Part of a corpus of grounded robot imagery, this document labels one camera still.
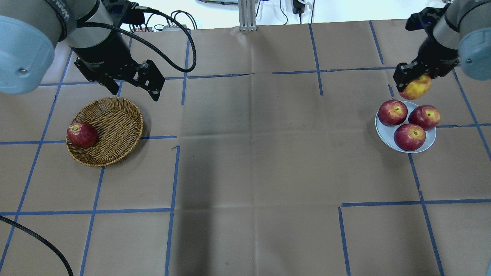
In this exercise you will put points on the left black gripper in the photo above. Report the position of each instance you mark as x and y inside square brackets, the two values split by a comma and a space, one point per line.
[102, 51]

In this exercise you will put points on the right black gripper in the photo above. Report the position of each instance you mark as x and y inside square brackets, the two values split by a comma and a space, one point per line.
[434, 51]

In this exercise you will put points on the yellow-red apple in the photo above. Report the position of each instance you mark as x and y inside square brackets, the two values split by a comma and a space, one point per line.
[417, 88]

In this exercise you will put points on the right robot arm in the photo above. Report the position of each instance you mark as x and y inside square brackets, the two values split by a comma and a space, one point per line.
[457, 34]

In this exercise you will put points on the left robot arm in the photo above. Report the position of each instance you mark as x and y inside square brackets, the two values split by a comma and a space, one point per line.
[31, 30]

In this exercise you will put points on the plate apple near centre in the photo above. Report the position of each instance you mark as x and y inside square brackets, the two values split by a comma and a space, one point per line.
[392, 113]

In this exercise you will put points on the plate apple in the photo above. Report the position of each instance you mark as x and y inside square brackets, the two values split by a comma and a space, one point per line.
[409, 137]
[425, 116]
[392, 113]

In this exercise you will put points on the woven wicker basket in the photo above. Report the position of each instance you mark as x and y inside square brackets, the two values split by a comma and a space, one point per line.
[119, 124]

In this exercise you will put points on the plate apple far side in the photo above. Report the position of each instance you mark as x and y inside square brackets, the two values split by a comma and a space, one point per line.
[425, 116]

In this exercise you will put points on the plate apple front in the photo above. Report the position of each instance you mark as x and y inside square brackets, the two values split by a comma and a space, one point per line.
[409, 137]

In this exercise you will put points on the light blue plate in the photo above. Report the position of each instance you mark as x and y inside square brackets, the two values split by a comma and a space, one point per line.
[386, 133]

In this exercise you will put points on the dark red apple in basket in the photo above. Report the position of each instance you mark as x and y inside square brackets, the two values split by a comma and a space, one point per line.
[82, 134]

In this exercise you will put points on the black power adapter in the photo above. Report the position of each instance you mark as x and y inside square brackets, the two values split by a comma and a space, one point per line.
[299, 6]

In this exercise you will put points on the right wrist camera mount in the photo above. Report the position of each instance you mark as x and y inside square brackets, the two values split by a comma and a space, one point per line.
[426, 19]

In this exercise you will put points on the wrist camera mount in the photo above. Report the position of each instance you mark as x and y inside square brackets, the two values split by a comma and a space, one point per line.
[124, 11]
[426, 19]

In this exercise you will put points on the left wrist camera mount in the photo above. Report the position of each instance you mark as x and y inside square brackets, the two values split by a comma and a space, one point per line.
[124, 11]

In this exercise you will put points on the aluminium frame post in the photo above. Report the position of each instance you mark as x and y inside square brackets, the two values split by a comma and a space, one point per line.
[247, 15]

